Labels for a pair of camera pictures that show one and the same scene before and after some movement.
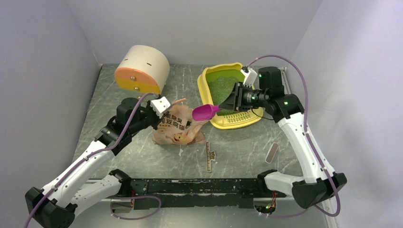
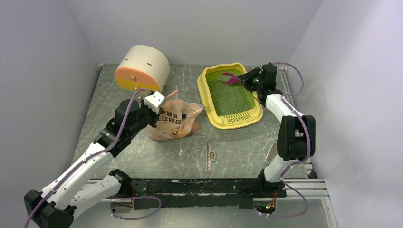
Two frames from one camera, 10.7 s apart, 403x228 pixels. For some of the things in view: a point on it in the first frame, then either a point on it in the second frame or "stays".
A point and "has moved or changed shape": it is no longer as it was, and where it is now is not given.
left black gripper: [157, 119] stays
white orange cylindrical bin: [142, 70] stays
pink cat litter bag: [178, 127] has moved or changed shape
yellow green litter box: [215, 82] stays
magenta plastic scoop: [205, 112] -> [229, 78]
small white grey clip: [271, 153] stays
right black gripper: [234, 101] -> [245, 81]
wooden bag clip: [210, 156] stays
